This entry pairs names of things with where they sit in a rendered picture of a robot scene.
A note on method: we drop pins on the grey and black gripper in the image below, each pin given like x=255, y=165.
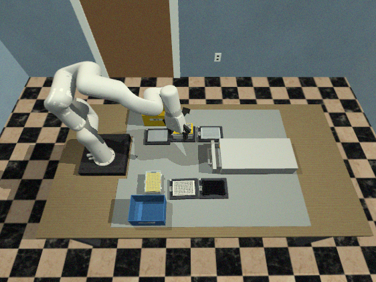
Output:
x=177, y=124

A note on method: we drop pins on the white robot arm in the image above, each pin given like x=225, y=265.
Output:
x=78, y=115

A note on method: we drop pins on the blue open-top bin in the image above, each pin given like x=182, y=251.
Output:
x=147, y=210

